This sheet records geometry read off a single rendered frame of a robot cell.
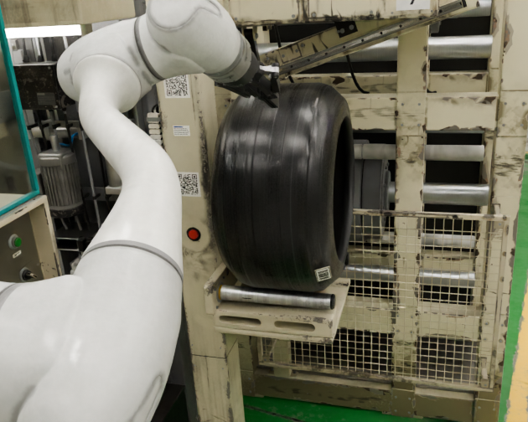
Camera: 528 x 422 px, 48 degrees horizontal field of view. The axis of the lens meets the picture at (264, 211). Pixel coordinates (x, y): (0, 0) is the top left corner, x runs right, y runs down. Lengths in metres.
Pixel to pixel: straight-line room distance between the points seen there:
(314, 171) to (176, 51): 0.65
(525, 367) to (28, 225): 2.31
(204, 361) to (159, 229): 1.47
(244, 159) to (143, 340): 1.02
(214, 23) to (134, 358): 0.54
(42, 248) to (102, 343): 1.25
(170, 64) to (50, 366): 0.55
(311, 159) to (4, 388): 1.06
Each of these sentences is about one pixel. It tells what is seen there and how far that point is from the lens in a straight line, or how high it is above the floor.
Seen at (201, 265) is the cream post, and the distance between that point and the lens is 1.83.
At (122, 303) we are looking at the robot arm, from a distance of 0.50.
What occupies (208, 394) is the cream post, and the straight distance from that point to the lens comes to 2.10.
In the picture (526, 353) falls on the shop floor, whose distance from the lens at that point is 3.20.
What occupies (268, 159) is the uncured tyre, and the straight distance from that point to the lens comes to 1.45.
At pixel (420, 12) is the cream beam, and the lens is 1.77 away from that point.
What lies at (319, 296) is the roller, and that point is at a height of 0.92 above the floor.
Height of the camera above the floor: 1.75
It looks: 21 degrees down
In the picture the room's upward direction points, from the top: 4 degrees counter-clockwise
